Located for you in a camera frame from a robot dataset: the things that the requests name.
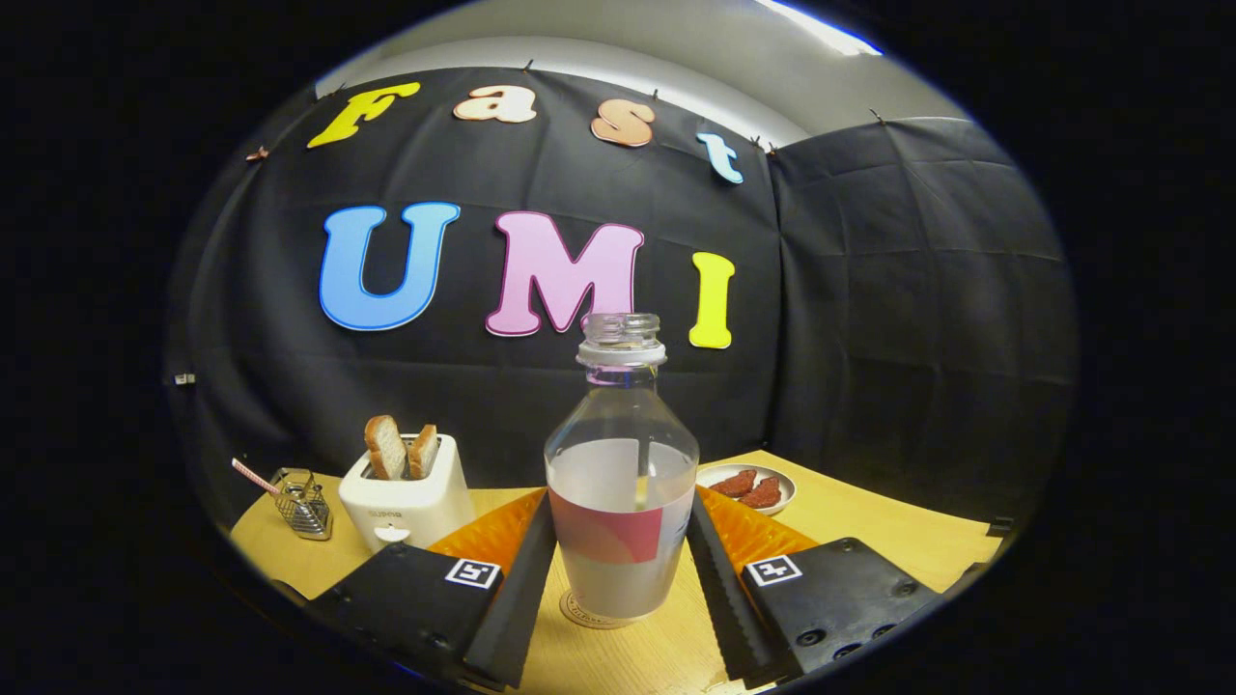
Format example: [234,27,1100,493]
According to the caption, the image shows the round wooden coaster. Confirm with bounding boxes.
[560,589,638,630]

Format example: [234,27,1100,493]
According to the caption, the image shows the clear juice bottle red label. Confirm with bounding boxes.
[544,312,700,621]

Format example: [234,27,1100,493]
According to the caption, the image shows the wooden table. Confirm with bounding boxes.
[230,449,1005,695]

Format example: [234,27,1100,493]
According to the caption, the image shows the metal wire basket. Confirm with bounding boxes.
[270,468,334,542]

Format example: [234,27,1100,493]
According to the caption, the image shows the toast slice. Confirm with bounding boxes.
[364,415,409,481]
[407,425,439,480]

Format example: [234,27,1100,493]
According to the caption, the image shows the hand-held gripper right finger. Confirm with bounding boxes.
[684,486,947,688]

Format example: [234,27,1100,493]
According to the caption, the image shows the black backdrop cloth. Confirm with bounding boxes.
[164,66,1078,542]

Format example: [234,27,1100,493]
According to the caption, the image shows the white round plate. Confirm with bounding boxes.
[695,463,798,516]

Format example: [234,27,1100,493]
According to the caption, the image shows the white toaster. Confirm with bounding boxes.
[338,433,476,554]

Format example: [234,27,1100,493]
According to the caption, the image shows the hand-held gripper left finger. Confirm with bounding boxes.
[309,487,559,691]

